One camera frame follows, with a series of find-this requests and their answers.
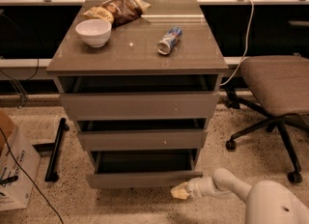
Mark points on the yellow foam-padded gripper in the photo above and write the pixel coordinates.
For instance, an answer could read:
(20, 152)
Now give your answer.
(193, 188)

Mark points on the grey bottom drawer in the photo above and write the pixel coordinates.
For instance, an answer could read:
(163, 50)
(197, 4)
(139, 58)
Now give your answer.
(151, 168)

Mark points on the grey drawer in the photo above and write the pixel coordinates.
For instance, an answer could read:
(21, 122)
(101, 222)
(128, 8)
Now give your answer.
(139, 97)
(143, 134)
(151, 168)

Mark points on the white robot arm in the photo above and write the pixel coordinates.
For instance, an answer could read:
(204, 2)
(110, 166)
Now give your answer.
(266, 202)

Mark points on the grey drawer cabinet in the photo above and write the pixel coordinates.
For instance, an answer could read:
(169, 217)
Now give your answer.
(132, 49)

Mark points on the grey middle drawer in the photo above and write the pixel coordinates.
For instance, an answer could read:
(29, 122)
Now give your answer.
(143, 134)

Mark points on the grey top drawer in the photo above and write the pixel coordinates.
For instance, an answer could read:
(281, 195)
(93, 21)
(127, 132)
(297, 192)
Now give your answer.
(139, 97)

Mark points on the black metal stand leg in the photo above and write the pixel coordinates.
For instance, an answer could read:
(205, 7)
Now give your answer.
(51, 174)

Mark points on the blue white can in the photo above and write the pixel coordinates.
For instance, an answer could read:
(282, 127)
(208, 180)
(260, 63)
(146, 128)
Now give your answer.
(169, 40)

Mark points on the grey office chair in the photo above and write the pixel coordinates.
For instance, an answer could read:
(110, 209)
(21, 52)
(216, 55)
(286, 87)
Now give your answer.
(280, 85)

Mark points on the white cardboard box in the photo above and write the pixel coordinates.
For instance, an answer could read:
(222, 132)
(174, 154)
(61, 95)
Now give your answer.
(18, 158)

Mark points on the white bowl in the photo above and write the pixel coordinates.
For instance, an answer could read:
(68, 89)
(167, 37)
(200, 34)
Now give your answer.
(94, 32)

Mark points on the brown chip bag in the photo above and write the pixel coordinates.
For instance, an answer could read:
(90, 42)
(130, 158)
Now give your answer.
(118, 12)

